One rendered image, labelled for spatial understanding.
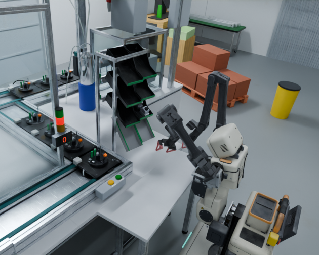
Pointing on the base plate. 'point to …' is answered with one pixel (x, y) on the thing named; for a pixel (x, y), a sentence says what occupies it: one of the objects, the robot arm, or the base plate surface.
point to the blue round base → (87, 97)
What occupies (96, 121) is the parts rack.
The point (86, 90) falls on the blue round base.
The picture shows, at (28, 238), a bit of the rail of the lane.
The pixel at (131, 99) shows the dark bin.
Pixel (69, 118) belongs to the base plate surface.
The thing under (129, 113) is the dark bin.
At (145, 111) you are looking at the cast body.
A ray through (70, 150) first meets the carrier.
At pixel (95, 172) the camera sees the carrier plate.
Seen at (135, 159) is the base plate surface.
